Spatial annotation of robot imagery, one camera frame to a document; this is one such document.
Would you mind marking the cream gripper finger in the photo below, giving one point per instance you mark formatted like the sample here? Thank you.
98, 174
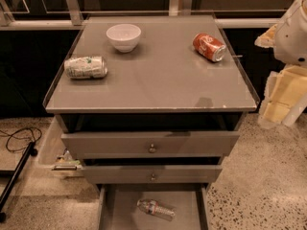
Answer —
266, 40
285, 97

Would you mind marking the clear plastic water bottle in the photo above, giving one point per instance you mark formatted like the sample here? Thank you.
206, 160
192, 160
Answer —
156, 208

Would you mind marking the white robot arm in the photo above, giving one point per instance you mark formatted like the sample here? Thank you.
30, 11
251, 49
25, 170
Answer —
291, 35

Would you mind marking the grey top drawer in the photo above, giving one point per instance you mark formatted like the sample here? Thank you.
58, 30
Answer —
90, 145

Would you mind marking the grey drawer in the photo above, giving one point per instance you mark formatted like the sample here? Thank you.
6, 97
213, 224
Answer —
142, 174
90, 145
118, 207

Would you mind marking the grey drawer cabinet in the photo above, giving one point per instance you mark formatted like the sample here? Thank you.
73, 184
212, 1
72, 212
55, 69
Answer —
162, 85

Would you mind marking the grey bottom drawer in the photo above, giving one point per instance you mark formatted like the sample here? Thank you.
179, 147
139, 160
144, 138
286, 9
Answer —
118, 207

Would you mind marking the grey middle drawer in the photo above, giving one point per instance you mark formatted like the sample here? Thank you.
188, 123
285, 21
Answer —
142, 174

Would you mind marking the red cola can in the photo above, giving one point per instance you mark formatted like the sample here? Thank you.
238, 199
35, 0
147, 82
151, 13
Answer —
209, 47

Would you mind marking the white ceramic bowl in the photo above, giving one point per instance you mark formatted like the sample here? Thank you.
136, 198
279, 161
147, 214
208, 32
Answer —
124, 37

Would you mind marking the round metal top knob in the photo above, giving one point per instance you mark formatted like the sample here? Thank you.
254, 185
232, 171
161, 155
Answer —
152, 148

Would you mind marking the white green soda can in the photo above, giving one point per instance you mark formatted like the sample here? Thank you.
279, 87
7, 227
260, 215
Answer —
79, 68

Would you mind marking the clear plastic storage bin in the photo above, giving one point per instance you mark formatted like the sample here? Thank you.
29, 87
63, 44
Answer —
53, 156

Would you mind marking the black stand leg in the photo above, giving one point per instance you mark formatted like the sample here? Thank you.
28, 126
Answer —
10, 176

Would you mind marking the metal railing frame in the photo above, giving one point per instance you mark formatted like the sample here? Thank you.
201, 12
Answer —
64, 14

